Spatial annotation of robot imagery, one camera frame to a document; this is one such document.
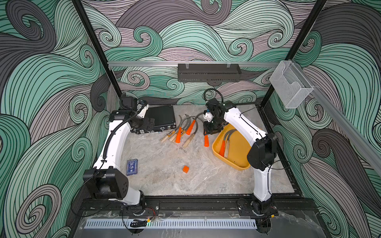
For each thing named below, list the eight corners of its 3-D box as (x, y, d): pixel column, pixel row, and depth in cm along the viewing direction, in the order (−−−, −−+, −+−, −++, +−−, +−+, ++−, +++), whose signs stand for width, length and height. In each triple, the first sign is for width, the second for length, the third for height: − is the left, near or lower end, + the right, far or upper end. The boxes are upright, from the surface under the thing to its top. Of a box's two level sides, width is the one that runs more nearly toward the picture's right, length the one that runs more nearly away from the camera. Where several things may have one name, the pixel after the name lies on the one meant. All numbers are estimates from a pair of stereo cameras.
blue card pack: (127, 176, 86) (126, 174, 84) (127, 161, 92) (126, 160, 90) (137, 173, 87) (136, 172, 85) (137, 159, 92) (136, 158, 91)
